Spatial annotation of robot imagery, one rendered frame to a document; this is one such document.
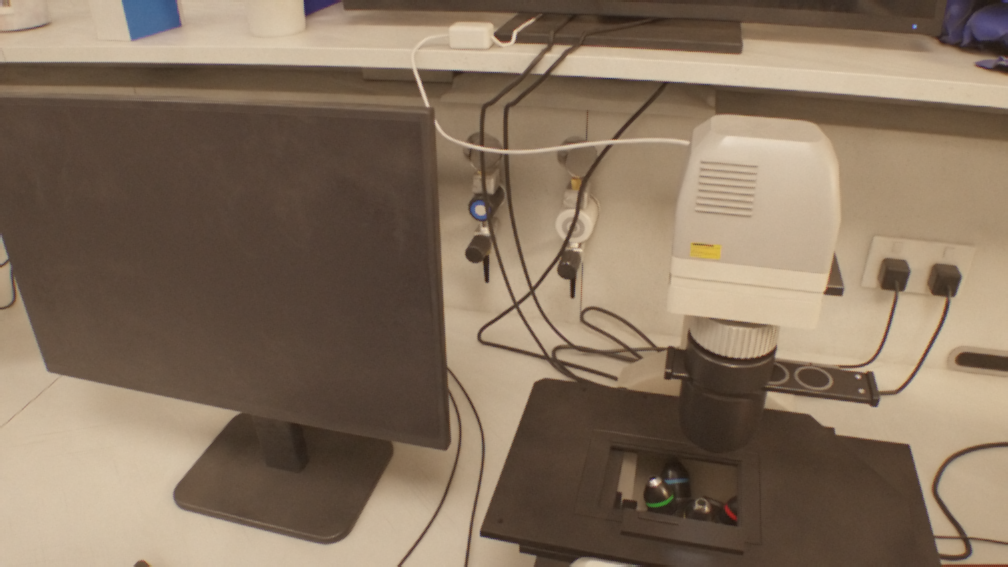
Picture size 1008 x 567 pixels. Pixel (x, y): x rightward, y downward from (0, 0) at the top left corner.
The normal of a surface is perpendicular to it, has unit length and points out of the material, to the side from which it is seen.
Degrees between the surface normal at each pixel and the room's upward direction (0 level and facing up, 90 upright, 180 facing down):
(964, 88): 90
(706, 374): 90
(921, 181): 90
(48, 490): 0
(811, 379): 0
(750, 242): 90
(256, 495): 0
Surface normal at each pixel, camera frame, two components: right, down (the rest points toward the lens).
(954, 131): -0.03, -0.85
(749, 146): -0.21, -0.20
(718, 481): -0.26, 0.51
